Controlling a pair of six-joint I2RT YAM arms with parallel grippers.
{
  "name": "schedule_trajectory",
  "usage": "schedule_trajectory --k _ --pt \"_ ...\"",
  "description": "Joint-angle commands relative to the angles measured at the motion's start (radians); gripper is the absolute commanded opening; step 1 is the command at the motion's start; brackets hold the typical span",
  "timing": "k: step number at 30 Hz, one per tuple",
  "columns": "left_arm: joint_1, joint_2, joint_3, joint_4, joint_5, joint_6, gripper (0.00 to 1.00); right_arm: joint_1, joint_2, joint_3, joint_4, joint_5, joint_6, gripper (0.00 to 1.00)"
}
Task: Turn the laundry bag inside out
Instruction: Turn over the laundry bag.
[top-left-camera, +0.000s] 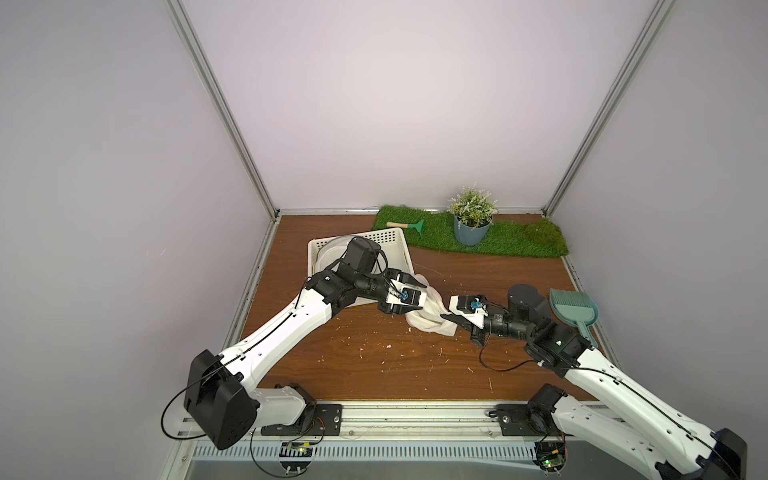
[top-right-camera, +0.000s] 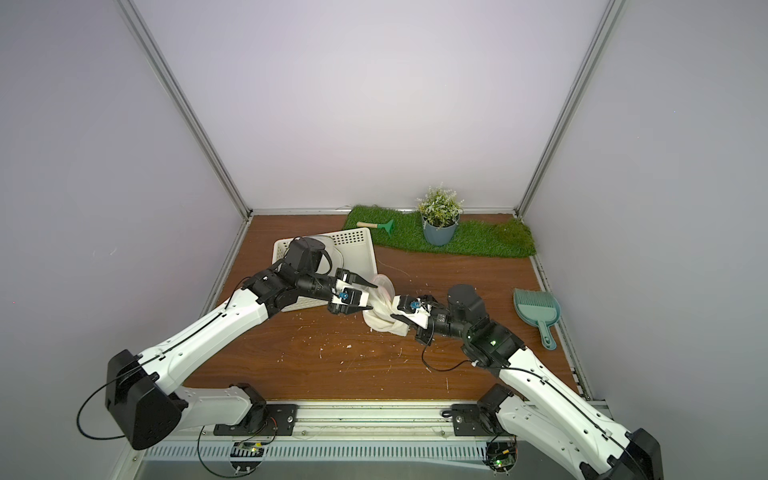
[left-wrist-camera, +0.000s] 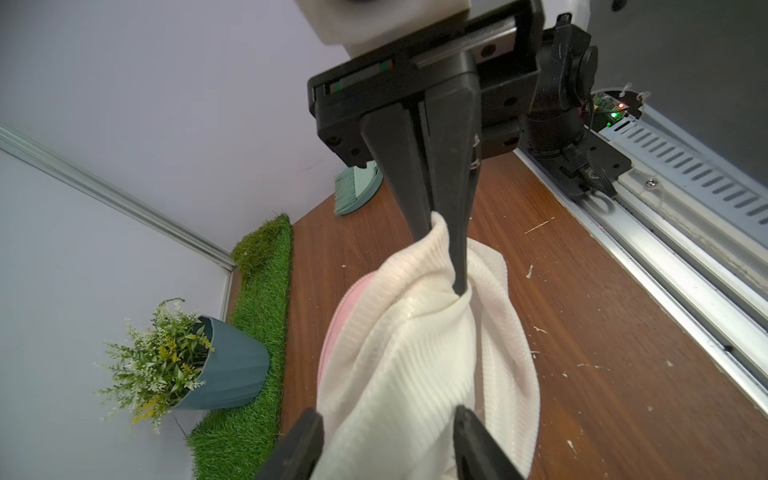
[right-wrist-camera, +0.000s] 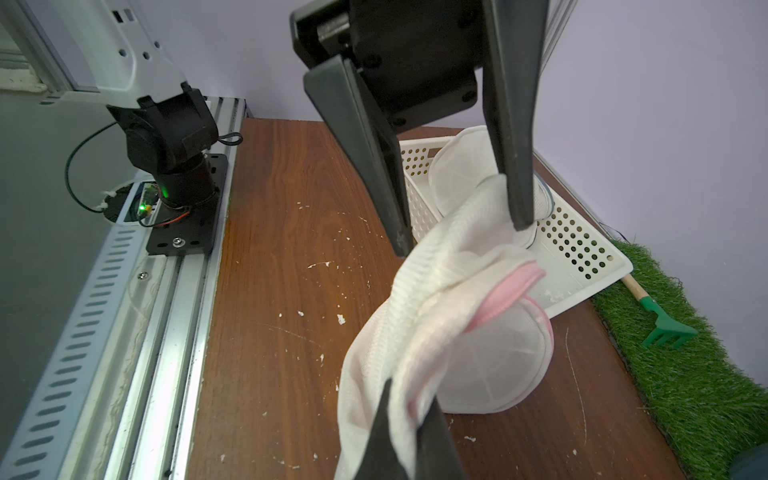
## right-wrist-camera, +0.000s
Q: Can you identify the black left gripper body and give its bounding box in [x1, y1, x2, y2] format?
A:
[290, 0, 483, 133]

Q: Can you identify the white perforated plastic basket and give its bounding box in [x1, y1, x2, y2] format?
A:
[400, 136, 633, 318]

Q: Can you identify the green artificial grass mat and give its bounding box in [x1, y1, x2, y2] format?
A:
[593, 242, 767, 479]

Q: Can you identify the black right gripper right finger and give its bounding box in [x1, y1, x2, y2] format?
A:
[415, 400, 467, 480]

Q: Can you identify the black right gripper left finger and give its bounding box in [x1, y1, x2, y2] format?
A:
[354, 380, 408, 480]

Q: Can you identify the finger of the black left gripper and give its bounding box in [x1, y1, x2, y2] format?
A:
[303, 55, 415, 257]
[481, 0, 549, 231]

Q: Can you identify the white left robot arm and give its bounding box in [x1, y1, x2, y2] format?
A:
[55, 1, 549, 257]

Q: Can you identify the green rake with wooden handle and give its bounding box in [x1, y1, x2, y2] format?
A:
[621, 274, 699, 349]

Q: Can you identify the artificial plant in teal pot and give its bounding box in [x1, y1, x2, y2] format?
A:
[729, 443, 768, 480]

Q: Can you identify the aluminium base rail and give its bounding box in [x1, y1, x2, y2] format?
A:
[1, 94, 223, 479]

